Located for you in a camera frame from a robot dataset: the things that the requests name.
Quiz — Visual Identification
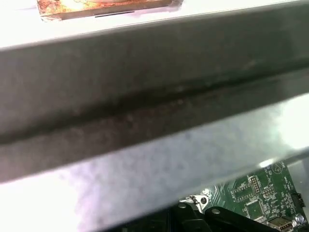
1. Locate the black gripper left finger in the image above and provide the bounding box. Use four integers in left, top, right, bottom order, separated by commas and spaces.
131, 210, 170, 232

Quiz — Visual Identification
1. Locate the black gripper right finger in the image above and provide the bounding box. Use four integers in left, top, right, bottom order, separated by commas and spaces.
169, 204, 275, 232

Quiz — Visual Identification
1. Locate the green motherboard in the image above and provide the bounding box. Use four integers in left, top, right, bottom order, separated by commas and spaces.
178, 160, 309, 232

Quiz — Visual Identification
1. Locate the internal USB port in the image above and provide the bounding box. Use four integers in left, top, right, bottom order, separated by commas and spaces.
267, 216, 294, 232

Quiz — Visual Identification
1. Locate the black PC case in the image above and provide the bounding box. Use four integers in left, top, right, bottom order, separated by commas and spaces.
0, 0, 309, 232

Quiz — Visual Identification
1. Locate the square brown base plate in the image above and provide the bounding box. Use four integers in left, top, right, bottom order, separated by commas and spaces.
36, 0, 185, 23

